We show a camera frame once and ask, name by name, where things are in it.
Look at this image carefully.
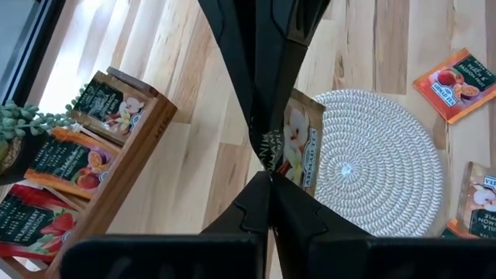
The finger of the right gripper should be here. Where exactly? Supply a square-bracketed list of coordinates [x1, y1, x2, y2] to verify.
[267, 0, 332, 172]
[197, 0, 273, 171]

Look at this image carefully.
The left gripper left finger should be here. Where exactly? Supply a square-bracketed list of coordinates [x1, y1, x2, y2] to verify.
[200, 170, 271, 238]

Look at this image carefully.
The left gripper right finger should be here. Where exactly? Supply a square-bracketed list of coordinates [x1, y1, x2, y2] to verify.
[270, 172, 369, 279]

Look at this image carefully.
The wooden three-compartment box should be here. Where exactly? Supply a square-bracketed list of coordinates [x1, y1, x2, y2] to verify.
[0, 65, 179, 279]

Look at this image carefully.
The orange tea packet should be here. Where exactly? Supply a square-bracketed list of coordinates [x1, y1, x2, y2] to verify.
[412, 46, 496, 126]
[23, 126, 121, 201]
[439, 219, 478, 239]

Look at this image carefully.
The red tea packet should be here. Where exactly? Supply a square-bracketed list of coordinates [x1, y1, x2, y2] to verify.
[0, 181, 81, 265]

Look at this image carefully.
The potted succulent plant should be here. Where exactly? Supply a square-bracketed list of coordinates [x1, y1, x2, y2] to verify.
[0, 83, 88, 187]

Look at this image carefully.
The round woven rope mat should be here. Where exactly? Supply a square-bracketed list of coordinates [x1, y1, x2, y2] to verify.
[312, 88, 445, 238]

